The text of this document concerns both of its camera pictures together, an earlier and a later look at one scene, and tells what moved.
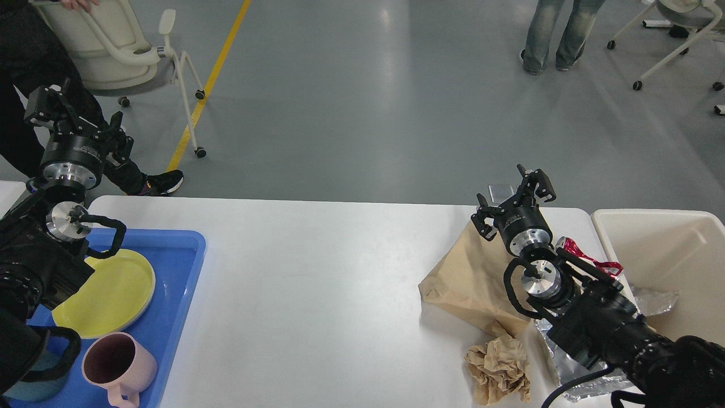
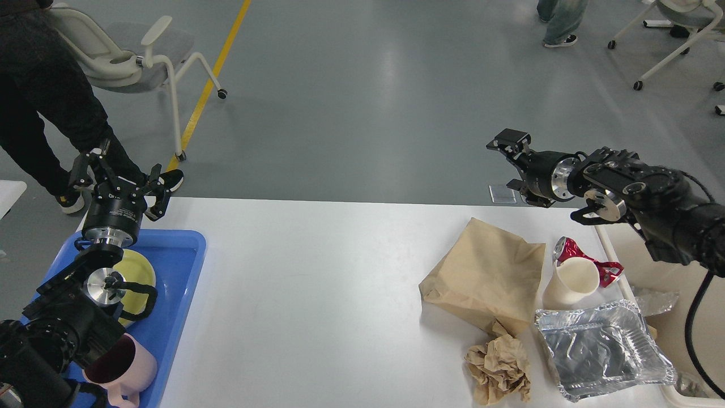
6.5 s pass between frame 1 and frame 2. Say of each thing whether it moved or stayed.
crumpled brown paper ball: stayed
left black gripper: moved
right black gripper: moved
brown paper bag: stayed
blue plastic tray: stayed
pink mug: stayed
